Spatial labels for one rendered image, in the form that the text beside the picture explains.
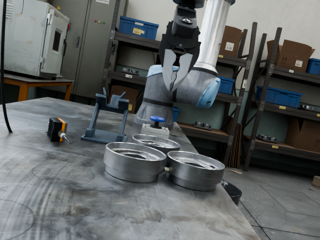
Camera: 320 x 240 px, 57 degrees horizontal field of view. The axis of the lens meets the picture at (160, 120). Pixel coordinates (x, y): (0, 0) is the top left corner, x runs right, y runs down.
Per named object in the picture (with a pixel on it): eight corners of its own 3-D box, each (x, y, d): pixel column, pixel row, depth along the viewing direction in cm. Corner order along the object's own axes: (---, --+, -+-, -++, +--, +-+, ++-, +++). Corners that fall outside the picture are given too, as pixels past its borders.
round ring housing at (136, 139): (183, 170, 60) (187, 150, 60) (132, 163, 57) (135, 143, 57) (169, 155, 70) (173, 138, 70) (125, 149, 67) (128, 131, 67)
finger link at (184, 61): (181, 93, 73) (189, 55, 72) (185, 94, 67) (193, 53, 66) (169, 90, 73) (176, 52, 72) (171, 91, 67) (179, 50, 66)
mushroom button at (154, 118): (162, 137, 77) (165, 118, 77) (146, 134, 77) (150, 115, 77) (161, 135, 81) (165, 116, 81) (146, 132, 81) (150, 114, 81)
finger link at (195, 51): (194, 74, 68) (202, 35, 67) (195, 74, 67) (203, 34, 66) (174, 70, 68) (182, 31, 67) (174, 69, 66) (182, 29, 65)
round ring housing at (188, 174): (198, 172, 61) (203, 152, 60) (232, 193, 52) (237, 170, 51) (153, 169, 56) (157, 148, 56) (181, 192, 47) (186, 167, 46)
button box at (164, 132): (166, 149, 76) (170, 130, 76) (139, 144, 76) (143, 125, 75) (164, 142, 84) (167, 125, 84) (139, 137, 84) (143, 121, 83)
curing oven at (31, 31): (45, 82, 255) (57, 5, 247) (-27, 67, 251) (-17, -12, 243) (65, 81, 316) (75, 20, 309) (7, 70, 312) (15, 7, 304)
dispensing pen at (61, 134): (64, 131, 54) (45, 114, 67) (60, 154, 54) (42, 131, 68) (76, 132, 55) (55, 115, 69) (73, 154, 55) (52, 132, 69)
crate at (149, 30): (153, 44, 434) (156, 29, 431) (155, 41, 397) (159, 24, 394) (118, 36, 428) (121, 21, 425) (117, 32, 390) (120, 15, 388)
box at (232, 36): (239, 58, 400) (246, 29, 395) (198, 50, 400) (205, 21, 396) (234, 61, 435) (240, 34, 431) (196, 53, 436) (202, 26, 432)
